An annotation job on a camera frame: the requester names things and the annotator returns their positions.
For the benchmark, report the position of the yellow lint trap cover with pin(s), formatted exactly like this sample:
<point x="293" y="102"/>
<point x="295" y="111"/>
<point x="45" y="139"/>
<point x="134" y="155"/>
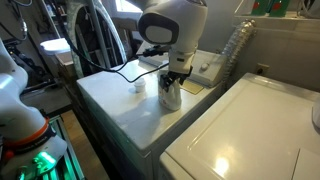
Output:
<point x="191" y="87"/>

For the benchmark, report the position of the wall power outlet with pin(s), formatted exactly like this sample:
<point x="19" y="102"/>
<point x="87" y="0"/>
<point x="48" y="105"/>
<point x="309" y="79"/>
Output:
<point x="261" y="69"/>

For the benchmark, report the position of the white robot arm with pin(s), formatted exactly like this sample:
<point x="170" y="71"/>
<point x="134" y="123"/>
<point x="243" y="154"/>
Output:
<point x="31" y="146"/>

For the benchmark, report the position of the white detergent bottle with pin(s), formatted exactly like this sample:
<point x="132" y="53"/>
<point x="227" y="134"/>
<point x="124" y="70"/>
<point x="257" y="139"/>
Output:
<point x="171" y="99"/>

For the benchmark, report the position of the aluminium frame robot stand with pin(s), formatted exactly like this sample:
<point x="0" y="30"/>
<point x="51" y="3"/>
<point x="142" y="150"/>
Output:
<point x="68" y="167"/>

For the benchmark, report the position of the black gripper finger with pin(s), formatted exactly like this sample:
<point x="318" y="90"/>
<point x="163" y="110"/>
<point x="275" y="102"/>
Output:
<point x="182" y="79"/>
<point x="165" y="84"/>

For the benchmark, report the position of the green box on shelf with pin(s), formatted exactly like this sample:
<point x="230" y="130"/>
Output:
<point x="272" y="8"/>

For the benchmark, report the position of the white washing machine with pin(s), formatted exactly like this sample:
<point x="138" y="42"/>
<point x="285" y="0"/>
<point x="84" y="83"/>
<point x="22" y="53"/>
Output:
<point x="260" y="129"/>

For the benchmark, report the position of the window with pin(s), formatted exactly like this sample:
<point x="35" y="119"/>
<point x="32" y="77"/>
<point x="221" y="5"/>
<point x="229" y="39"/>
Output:
<point x="126" y="6"/>

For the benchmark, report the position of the white dryer with control panel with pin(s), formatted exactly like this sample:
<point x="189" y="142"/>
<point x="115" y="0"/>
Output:
<point x="135" y="127"/>

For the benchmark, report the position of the white bottle cap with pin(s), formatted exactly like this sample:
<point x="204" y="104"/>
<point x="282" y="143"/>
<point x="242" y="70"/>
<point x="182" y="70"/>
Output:
<point x="140" y="85"/>

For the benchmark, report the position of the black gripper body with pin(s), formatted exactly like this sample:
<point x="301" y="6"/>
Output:
<point x="173" y="76"/>

